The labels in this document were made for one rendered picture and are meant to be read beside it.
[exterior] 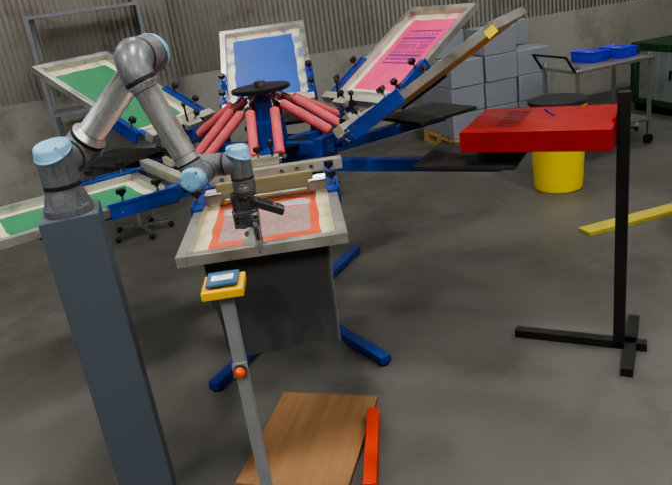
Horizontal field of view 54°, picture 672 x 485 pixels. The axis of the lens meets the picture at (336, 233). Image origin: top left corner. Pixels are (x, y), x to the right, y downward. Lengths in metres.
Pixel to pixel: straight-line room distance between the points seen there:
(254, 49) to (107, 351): 2.80
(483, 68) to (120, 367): 5.24
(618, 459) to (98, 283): 1.96
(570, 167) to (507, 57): 1.89
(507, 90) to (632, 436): 4.70
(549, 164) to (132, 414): 3.85
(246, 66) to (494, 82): 3.11
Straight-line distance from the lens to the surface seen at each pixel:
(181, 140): 2.04
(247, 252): 2.24
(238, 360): 2.20
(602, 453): 2.80
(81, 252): 2.25
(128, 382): 2.44
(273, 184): 2.78
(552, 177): 5.44
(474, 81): 6.81
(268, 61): 4.56
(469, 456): 2.76
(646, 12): 9.21
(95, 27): 6.90
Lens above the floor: 1.78
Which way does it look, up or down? 21 degrees down
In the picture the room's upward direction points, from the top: 8 degrees counter-clockwise
